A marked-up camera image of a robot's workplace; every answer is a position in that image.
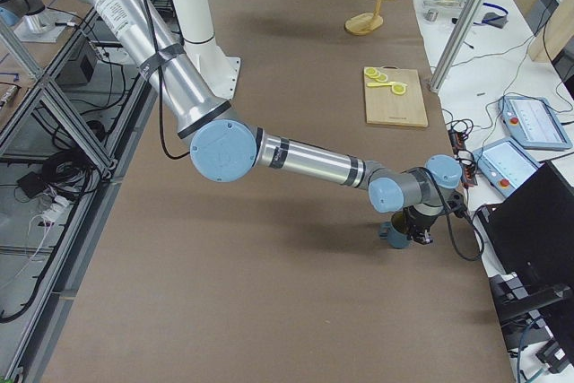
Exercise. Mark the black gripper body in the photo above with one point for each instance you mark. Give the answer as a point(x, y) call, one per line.
point(420, 223)

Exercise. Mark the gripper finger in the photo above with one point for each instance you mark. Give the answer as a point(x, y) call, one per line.
point(422, 237)

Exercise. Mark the dark blue yellow-lined cup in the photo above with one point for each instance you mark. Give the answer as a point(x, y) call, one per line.
point(395, 231)

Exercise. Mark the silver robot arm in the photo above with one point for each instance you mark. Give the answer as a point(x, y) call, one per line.
point(14, 10)
point(224, 149)

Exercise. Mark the wooden cup storage rack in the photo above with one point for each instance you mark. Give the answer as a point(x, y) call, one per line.
point(365, 23)

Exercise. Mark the near teach pendant tablet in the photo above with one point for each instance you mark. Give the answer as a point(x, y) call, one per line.
point(505, 164)

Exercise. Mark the teach pendant tablet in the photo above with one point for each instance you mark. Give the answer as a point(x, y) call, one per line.
point(505, 164)
point(532, 123)

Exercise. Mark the black computer monitor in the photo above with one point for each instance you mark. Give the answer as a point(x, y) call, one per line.
point(531, 231)

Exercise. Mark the wooden cutting board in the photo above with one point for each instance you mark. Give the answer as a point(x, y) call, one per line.
point(384, 108)

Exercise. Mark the lemon slice front left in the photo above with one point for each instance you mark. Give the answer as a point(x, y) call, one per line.
point(398, 88)

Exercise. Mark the lemon slice lower stack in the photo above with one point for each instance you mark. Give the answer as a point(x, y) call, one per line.
point(382, 78)

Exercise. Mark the far teach pendant tablet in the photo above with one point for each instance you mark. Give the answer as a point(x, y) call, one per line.
point(532, 123)

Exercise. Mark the lemon slice top right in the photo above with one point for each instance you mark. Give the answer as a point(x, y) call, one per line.
point(371, 71)

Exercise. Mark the small metal weight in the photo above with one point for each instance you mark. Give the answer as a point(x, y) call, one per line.
point(431, 15)

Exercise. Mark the aluminium frame post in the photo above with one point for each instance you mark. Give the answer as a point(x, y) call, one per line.
point(455, 42)

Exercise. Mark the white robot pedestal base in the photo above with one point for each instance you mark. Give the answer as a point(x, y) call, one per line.
point(196, 26)

